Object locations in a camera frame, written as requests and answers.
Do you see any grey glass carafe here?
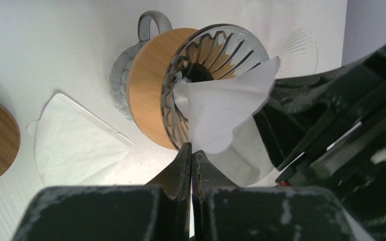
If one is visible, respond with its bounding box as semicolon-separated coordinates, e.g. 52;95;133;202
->
109;10;172;121

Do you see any grey ribbed glass dripper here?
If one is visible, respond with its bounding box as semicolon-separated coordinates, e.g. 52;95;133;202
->
160;24;269;150

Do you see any white paper coffee filter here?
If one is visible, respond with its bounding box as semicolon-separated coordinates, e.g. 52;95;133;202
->
173;57;280;187
28;93;134;187

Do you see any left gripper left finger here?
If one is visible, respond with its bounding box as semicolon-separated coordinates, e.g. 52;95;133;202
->
13;143;192;240

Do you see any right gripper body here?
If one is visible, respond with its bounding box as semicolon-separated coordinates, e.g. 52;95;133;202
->
253;44;386;240

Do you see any light wooden ring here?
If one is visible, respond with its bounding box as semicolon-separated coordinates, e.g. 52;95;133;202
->
126;28;199;150

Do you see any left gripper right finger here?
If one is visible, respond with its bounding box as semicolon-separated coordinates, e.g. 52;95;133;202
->
191;151;372;240

